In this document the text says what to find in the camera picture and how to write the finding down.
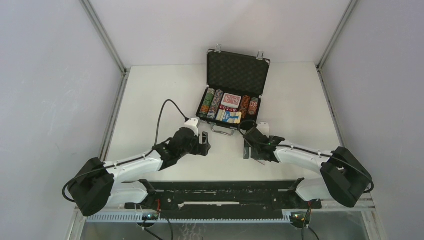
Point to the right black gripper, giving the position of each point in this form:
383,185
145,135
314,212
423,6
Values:
246,150

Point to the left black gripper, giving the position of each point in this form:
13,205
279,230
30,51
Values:
201,149

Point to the blue texas holdem card box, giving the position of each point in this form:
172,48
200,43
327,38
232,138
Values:
229,117

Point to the black poker set case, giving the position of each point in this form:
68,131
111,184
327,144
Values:
236,74

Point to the clear triangle dealer marker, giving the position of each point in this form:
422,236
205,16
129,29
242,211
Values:
262,162

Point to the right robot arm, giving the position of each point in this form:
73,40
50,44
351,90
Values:
341,176

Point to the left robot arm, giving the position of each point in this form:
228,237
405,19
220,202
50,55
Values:
104,184

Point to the red dice in case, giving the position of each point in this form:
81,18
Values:
229,109

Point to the red white poker chip row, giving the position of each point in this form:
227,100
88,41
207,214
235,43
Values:
253,106

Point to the blue tan poker chip row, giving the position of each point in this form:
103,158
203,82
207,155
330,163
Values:
214,107

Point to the orange black poker chip row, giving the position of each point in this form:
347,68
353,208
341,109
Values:
244,105

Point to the red playing card deck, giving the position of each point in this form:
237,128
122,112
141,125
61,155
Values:
231,100

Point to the green poker chip row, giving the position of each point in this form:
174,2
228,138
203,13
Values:
207,101

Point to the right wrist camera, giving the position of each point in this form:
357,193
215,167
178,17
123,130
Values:
264,128

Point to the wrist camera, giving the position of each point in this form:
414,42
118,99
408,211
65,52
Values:
264,128
193,124

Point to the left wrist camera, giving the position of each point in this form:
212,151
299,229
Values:
193,124

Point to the white cable duct strip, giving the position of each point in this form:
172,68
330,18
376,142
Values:
150,217

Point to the left aluminium frame post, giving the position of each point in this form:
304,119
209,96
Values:
103,34

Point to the aluminium frame post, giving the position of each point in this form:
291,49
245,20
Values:
338,31
103,34

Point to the aluminium frame rail front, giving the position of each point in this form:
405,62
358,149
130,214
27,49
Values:
365,203

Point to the right aluminium frame post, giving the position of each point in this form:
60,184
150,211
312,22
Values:
338,31

